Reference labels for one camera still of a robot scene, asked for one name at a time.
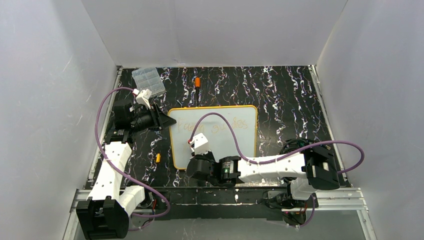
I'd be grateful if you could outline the yellow framed whiteboard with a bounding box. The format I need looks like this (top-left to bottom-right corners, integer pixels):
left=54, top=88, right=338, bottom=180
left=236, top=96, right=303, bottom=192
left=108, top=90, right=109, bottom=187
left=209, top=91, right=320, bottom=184
left=168, top=105, right=258, bottom=170

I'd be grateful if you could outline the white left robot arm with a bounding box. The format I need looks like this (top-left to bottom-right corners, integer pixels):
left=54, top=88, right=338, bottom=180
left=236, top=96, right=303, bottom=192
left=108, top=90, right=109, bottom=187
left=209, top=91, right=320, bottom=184
left=76, top=100, right=177, bottom=240

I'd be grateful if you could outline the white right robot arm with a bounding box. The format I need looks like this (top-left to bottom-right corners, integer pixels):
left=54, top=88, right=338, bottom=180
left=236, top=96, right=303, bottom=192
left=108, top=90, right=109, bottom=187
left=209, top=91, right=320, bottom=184
left=186, top=143, right=340, bottom=201

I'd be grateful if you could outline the clear plastic organizer box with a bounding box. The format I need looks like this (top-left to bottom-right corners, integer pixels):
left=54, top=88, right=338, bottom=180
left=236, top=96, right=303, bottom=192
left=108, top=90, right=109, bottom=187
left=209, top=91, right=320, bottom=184
left=131, top=67, right=166, bottom=99

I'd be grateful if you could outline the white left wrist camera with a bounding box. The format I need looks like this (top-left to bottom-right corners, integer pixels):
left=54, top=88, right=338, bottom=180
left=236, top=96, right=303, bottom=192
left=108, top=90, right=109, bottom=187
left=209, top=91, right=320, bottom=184
left=132, top=88, right=152, bottom=110

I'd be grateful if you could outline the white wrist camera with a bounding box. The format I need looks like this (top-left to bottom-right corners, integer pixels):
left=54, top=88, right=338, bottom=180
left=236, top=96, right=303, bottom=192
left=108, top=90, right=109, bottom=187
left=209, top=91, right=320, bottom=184
left=188, top=133, right=211, bottom=157
left=132, top=88, right=152, bottom=110

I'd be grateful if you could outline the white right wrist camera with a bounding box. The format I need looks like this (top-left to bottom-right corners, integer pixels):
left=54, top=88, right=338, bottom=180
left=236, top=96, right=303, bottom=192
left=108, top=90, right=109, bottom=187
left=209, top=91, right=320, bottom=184
left=188, top=133, right=211, bottom=157

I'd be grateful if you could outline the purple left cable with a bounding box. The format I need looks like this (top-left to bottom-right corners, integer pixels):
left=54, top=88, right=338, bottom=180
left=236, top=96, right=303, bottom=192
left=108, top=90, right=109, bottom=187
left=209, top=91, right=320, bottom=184
left=94, top=87, right=171, bottom=232

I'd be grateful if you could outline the orange handled screwdriver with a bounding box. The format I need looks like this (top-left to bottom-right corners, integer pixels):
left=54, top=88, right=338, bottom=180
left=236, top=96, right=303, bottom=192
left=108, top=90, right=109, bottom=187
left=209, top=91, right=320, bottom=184
left=194, top=77, right=201, bottom=107

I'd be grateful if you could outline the aluminium frame rail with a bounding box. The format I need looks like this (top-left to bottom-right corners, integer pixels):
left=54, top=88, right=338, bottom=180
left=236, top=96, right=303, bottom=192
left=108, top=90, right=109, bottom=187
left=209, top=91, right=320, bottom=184
left=67, top=187, right=370, bottom=240

